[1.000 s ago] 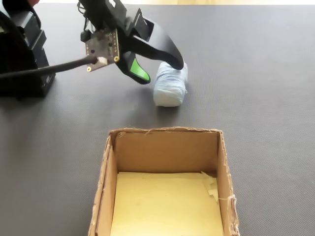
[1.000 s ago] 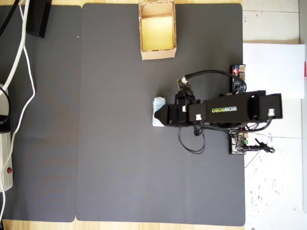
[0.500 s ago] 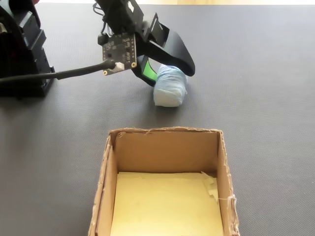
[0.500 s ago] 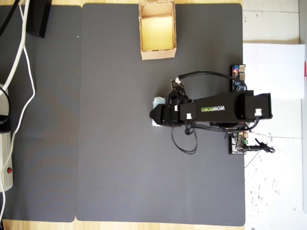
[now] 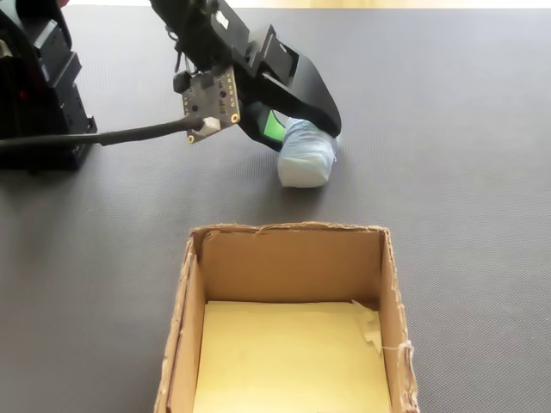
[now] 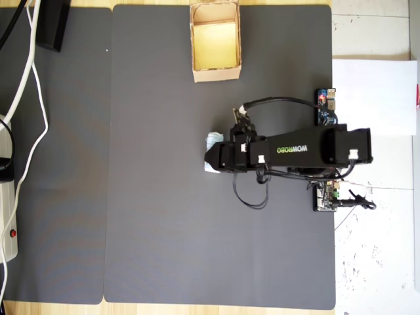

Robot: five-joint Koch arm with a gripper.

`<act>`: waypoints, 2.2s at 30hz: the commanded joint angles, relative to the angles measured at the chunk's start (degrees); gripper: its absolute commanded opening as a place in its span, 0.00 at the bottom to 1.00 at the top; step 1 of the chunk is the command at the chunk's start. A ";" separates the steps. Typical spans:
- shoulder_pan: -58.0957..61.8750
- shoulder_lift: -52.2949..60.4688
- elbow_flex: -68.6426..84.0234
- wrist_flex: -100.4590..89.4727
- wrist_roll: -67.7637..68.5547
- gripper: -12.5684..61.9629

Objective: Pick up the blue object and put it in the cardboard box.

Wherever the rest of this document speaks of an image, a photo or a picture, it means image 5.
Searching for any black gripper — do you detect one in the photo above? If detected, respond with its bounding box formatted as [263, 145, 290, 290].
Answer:
[148, 0, 344, 152]

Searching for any block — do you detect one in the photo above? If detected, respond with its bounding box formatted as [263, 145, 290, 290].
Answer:
[275, 118, 342, 190]

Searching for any open brown cardboard box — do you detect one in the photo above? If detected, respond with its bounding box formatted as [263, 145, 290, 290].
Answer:
[153, 220, 421, 413]

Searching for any torn pale paper scrap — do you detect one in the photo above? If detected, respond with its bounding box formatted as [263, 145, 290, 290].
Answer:
[350, 299, 384, 354]

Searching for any yellow paper sheet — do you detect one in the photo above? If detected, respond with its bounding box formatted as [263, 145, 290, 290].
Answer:
[191, 299, 393, 413]

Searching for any camera circuit board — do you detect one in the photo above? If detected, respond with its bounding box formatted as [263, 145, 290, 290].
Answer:
[172, 64, 243, 145]

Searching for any black camera cable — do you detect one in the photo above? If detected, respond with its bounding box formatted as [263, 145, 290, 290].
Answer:
[0, 117, 204, 152]

